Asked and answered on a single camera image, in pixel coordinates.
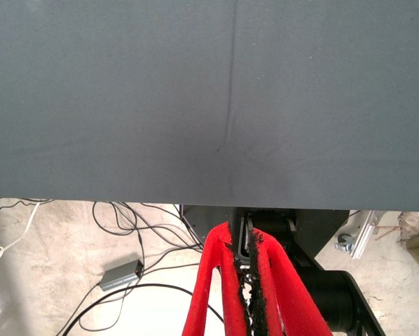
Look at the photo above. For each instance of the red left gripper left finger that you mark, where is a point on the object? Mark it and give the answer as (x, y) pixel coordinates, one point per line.
(206, 259)

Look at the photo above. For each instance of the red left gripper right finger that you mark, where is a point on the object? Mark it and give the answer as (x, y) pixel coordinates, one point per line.
(283, 287)

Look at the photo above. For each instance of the grey caster wheel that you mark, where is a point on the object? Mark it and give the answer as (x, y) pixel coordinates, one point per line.
(346, 242)

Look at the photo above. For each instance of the grey adapter box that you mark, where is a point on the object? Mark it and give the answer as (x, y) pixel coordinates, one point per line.
(120, 276)

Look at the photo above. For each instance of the aluminium profile bar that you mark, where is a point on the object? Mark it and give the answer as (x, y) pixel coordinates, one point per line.
(365, 234)

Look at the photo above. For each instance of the dark grey table cloth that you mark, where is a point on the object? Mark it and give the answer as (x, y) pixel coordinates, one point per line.
(125, 105)

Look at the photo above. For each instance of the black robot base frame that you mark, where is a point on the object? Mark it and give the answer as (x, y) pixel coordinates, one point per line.
(311, 227)

